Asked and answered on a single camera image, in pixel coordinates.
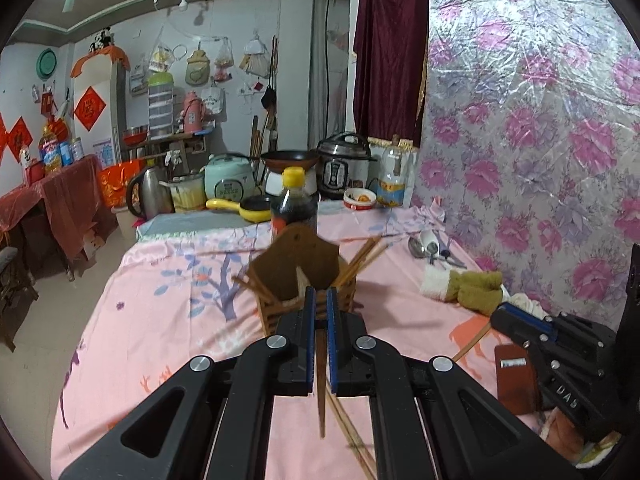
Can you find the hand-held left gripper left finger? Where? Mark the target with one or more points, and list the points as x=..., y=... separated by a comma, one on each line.
x=310, y=310

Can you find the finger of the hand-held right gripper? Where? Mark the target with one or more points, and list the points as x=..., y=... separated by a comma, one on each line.
x=515, y=330
x=537, y=321

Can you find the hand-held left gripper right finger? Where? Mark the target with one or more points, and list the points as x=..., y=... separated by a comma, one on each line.
x=332, y=310

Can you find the wooden chopstick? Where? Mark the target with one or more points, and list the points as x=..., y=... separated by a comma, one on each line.
x=372, y=256
x=360, y=260
x=472, y=342
x=247, y=283
x=321, y=385

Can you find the wooden chopstick holder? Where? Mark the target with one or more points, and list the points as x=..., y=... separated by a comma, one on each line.
x=295, y=260

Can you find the pile of wooden chopsticks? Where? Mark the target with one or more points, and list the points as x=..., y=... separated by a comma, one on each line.
x=350, y=430

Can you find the cream cloth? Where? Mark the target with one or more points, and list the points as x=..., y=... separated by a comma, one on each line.
x=525, y=305

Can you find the olive green cloth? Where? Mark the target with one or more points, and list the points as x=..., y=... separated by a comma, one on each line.
x=475, y=292

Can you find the brown leather wallet case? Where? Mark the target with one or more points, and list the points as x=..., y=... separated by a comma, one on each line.
x=517, y=385

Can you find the white fluffy cloth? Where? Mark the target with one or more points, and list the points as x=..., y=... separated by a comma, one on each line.
x=435, y=282

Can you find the metal utensil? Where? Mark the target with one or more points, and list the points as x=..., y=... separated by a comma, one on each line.
x=452, y=260

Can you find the metal spoon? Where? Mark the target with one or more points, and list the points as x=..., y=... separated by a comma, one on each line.
x=417, y=247

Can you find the dark soy sauce bottle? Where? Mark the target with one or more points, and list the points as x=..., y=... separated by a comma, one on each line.
x=292, y=205

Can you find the red white bowl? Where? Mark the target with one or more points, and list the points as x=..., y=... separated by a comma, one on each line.
x=360, y=199

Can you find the metal spoons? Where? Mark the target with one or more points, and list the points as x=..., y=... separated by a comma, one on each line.
x=430, y=242

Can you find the yellow frying pan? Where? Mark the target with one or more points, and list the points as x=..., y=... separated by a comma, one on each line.
x=250, y=207

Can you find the white cooking pot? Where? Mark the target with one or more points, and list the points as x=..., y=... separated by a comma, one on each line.
x=292, y=180

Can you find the clear cooking oil bottle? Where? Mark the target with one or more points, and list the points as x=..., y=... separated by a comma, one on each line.
x=391, y=180

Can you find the black steel pressure cooker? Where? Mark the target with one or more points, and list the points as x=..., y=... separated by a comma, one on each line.
x=345, y=165

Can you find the grey mat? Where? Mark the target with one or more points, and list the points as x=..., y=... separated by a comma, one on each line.
x=190, y=225

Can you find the pink printed bedsheet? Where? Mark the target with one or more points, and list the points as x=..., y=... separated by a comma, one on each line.
x=165, y=340

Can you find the brown frying pan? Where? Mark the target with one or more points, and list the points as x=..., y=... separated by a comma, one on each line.
x=290, y=158

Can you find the mint green rice cooker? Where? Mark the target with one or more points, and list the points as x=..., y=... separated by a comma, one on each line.
x=230, y=177

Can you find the white bucket pot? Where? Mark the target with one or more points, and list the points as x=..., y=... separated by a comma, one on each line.
x=187, y=192

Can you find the steel electric kettle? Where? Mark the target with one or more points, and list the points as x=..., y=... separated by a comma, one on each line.
x=150, y=192

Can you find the pink thermos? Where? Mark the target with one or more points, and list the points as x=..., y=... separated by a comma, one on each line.
x=192, y=112

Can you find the red gift bag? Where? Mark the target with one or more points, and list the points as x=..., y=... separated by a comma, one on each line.
x=120, y=180

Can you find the red metal basin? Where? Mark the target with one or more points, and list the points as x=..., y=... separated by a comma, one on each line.
x=135, y=135

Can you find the green stacked food container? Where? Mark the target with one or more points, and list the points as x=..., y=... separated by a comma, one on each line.
x=161, y=110

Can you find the hanging white plastic bag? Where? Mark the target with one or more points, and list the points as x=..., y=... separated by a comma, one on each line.
x=255, y=57

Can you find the hanging clear plastic bag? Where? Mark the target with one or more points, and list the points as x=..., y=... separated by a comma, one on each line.
x=224, y=60

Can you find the maroon curtain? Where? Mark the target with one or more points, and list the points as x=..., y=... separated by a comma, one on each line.
x=390, y=50

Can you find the hanging heart pouch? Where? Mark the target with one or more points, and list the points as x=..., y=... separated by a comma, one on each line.
x=196, y=67

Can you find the red covered side table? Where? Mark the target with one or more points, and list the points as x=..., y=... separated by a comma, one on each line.
x=55, y=200

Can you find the white refrigerator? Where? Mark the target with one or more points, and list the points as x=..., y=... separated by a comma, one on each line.
x=114, y=110

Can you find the blue white can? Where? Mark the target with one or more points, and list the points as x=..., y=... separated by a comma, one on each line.
x=65, y=152
x=77, y=149

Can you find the red diamond paper decoration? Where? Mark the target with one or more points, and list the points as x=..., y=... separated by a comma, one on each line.
x=90, y=107
x=17, y=137

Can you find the orange cloth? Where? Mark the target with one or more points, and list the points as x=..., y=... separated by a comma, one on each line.
x=100, y=55

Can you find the white ceiling lamp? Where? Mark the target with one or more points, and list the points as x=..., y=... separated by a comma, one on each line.
x=185, y=0

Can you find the black white plush toy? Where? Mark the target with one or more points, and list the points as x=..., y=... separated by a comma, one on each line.
x=102, y=40

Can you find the green round plate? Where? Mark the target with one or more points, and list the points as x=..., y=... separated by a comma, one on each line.
x=46, y=64

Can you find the floral plastic wall sheet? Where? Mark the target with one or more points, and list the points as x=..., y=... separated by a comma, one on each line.
x=525, y=135

